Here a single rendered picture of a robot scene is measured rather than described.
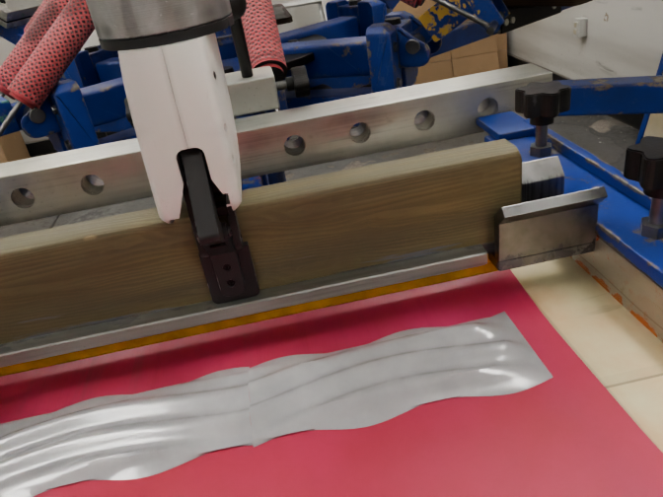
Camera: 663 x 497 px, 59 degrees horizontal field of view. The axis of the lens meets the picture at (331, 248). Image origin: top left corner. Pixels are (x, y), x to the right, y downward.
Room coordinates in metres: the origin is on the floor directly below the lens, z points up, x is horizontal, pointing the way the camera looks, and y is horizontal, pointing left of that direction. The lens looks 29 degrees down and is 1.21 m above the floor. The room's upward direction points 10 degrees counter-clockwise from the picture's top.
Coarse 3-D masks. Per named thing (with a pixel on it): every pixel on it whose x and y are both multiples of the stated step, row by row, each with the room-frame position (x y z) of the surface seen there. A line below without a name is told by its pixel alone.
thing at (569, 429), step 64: (320, 320) 0.35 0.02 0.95; (384, 320) 0.34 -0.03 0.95; (448, 320) 0.32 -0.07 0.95; (512, 320) 0.31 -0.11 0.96; (576, 384) 0.25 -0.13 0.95; (256, 448) 0.24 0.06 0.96; (320, 448) 0.23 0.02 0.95; (384, 448) 0.22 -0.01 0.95; (448, 448) 0.22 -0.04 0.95; (512, 448) 0.21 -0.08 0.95; (576, 448) 0.20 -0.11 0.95; (640, 448) 0.20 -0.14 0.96
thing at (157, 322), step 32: (448, 256) 0.34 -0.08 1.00; (480, 256) 0.34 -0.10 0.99; (288, 288) 0.34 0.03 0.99; (320, 288) 0.33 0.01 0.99; (352, 288) 0.33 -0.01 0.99; (128, 320) 0.33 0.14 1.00; (160, 320) 0.32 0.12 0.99; (192, 320) 0.32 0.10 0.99; (0, 352) 0.32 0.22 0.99; (32, 352) 0.32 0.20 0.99; (64, 352) 0.32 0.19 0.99
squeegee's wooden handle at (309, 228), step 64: (256, 192) 0.36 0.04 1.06; (320, 192) 0.35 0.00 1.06; (384, 192) 0.35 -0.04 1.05; (448, 192) 0.35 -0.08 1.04; (512, 192) 0.35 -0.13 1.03; (0, 256) 0.33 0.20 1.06; (64, 256) 0.33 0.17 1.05; (128, 256) 0.33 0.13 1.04; (192, 256) 0.34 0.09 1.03; (256, 256) 0.34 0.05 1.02; (320, 256) 0.34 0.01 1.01; (384, 256) 0.35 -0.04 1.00; (0, 320) 0.33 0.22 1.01; (64, 320) 0.33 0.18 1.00
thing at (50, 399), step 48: (192, 336) 0.36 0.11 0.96; (240, 336) 0.35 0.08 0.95; (0, 384) 0.34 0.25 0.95; (48, 384) 0.33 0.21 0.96; (96, 384) 0.32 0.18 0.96; (144, 384) 0.31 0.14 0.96; (96, 480) 0.23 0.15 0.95; (144, 480) 0.23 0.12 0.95; (192, 480) 0.22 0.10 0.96; (240, 480) 0.22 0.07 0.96
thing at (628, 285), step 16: (576, 256) 0.37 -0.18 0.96; (592, 256) 0.35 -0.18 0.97; (608, 256) 0.33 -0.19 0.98; (624, 256) 0.32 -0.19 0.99; (592, 272) 0.35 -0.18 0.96; (608, 272) 0.33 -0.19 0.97; (624, 272) 0.31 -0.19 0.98; (640, 272) 0.30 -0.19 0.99; (608, 288) 0.33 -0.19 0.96; (624, 288) 0.31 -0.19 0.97; (640, 288) 0.29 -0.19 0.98; (656, 288) 0.28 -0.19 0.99; (624, 304) 0.31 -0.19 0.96; (640, 304) 0.29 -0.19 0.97; (656, 304) 0.28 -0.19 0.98; (640, 320) 0.29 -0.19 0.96; (656, 320) 0.28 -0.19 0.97; (656, 336) 0.27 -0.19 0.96
